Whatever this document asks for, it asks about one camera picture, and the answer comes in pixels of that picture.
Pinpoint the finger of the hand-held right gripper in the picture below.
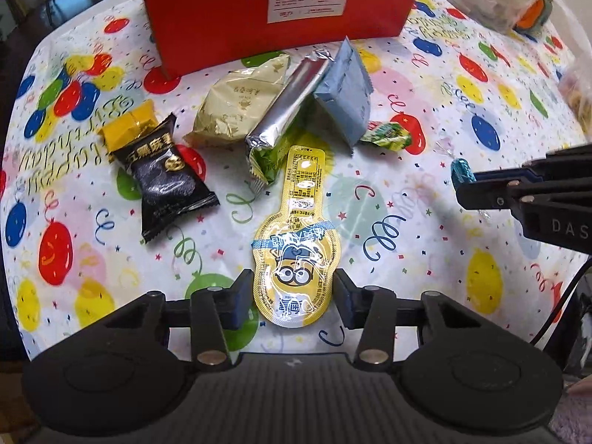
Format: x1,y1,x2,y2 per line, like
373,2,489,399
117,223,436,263
455,180,592,212
472,145,592,184

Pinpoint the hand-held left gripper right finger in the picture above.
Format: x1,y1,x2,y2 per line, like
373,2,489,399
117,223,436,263
333,269,492,368

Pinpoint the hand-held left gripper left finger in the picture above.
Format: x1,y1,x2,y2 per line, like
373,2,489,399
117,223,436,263
99,269,256,369

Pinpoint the blue candy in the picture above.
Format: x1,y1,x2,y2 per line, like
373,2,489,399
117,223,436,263
435,136,491,218

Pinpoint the yellow cartoon pouch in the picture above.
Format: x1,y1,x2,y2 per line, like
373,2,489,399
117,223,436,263
252,145,343,329

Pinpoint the green candy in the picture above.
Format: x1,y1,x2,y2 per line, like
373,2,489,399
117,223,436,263
360,120,414,152

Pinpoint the black snack packet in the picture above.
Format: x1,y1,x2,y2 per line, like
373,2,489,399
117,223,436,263
110,113,221,245

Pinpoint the grey-blue snack packet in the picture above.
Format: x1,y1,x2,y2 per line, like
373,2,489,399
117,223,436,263
313,37,373,153

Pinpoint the yellow candy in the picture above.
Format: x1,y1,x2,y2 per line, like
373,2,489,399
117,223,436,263
101,101,157,151

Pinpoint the red cardboard box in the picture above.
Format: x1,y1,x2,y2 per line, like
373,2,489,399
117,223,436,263
139,0,427,79

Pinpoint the balloon print tablecloth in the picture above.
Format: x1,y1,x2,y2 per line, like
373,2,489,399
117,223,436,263
0,0,592,362

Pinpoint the clear plastic bag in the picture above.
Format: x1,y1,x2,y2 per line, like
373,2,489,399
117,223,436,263
557,62,592,124

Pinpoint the orange toy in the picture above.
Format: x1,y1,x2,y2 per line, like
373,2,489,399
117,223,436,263
515,0,554,33

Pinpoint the beige snack packet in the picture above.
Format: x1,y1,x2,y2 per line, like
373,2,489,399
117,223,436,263
182,53,292,149

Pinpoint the silver green snack packet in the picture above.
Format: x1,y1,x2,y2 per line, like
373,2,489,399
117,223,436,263
244,48,338,191

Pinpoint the black cable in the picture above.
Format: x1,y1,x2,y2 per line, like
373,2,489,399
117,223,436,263
529,263,592,347

